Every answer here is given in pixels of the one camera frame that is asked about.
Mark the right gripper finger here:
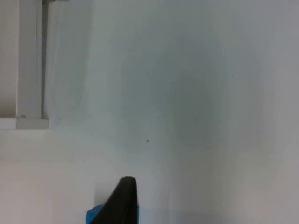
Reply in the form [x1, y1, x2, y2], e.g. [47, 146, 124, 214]
[89, 176, 140, 224]

